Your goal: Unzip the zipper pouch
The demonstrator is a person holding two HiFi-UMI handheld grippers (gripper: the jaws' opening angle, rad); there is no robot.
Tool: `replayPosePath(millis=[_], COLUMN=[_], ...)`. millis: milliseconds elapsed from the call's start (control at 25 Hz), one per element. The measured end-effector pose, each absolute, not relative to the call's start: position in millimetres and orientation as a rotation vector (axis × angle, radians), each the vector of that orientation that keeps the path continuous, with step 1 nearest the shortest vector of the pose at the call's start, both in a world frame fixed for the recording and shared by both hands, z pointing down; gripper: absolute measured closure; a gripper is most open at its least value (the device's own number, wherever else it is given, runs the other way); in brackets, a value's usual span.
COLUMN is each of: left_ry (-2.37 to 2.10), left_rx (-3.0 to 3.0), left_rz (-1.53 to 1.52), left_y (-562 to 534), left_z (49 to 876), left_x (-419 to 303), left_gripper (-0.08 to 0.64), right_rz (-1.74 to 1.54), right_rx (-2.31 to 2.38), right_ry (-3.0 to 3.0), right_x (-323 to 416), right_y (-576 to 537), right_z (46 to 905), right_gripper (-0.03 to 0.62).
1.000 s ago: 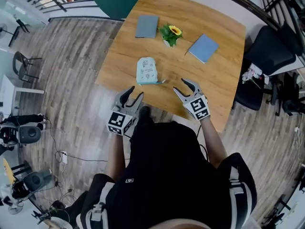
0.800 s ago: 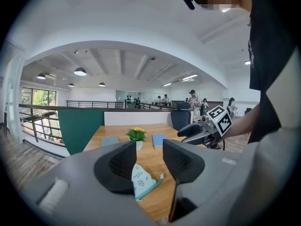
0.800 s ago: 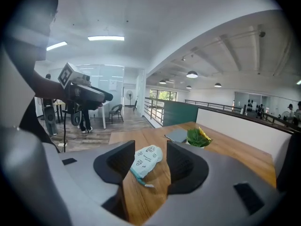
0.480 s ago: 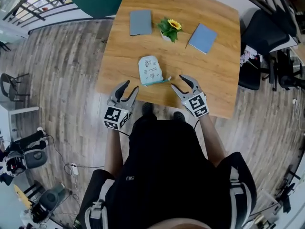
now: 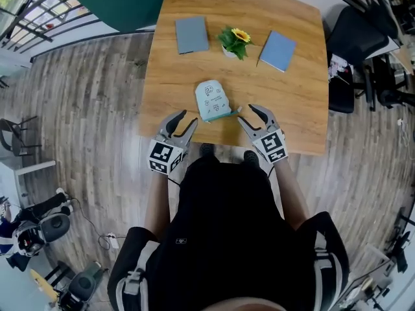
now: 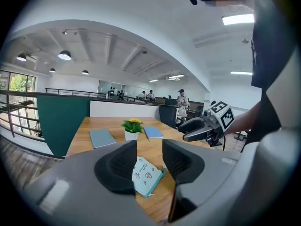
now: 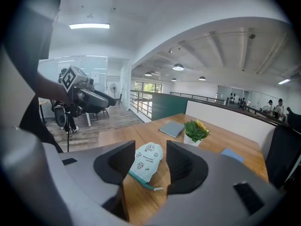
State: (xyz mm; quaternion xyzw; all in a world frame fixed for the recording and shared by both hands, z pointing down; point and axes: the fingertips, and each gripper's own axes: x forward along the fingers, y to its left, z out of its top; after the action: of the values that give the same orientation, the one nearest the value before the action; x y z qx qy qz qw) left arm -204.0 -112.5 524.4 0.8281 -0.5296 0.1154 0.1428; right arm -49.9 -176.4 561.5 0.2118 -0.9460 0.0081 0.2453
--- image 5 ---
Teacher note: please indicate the white side table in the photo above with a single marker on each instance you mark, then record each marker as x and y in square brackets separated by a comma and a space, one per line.
[29, 173]

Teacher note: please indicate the person's black shirt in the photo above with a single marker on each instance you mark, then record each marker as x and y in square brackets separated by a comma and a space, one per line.
[227, 238]

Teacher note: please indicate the person's left black shoe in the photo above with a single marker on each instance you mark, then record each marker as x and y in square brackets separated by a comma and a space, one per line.
[206, 149]

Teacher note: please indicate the person's right black shoe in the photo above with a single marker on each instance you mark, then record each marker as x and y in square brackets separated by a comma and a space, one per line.
[251, 158]

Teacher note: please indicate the white power strip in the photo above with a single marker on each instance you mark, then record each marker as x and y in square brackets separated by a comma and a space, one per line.
[112, 240]

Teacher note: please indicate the grey notebook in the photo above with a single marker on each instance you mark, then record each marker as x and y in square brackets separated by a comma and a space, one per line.
[192, 35]

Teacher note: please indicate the black office chair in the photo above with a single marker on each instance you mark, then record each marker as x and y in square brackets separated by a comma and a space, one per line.
[356, 34]

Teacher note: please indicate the pile of clutter on chair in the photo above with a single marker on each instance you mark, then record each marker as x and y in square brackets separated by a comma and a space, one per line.
[338, 67]

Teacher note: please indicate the dark green board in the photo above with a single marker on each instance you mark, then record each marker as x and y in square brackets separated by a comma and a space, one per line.
[123, 2]

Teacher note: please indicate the light blue printed zipper pouch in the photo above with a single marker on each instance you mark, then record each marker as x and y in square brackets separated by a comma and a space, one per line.
[212, 100]

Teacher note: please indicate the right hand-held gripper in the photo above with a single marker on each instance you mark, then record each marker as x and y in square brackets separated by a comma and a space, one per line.
[271, 147]

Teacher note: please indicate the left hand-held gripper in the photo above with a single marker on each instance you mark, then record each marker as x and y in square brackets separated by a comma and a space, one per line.
[162, 155]

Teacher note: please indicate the potted sunflower plant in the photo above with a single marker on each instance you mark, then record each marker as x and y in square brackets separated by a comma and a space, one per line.
[235, 42]

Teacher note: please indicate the black metal frame chair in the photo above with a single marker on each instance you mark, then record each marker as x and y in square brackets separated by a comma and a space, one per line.
[14, 136]

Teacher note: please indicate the black chair wheel base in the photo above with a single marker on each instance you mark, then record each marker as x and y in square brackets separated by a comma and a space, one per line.
[386, 83]

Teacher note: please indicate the person's left forearm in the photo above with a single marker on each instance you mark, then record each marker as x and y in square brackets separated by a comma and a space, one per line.
[157, 202]

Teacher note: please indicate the blue notebook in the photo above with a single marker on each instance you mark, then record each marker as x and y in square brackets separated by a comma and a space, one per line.
[278, 51]

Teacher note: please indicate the person's black shoe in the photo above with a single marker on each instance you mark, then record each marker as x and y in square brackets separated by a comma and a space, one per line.
[206, 149]
[251, 158]

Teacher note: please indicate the black window railing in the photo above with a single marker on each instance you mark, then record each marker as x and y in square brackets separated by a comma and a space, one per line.
[39, 15]

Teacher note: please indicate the person's right forearm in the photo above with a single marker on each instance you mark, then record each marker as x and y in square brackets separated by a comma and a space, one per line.
[291, 194]

